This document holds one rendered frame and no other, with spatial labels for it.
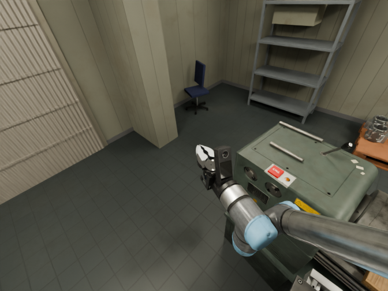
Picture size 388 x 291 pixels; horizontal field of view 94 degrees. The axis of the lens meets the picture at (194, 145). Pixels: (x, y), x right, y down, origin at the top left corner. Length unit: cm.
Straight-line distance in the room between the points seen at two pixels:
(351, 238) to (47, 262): 254
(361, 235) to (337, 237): 4
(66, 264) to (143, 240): 76
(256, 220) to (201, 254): 166
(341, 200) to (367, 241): 62
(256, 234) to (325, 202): 60
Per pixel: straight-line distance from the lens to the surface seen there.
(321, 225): 51
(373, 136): 366
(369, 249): 46
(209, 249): 212
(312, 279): 102
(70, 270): 247
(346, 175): 120
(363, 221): 116
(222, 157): 51
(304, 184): 105
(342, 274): 146
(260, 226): 47
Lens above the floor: 201
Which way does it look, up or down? 42 degrees down
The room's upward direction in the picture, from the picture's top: 4 degrees counter-clockwise
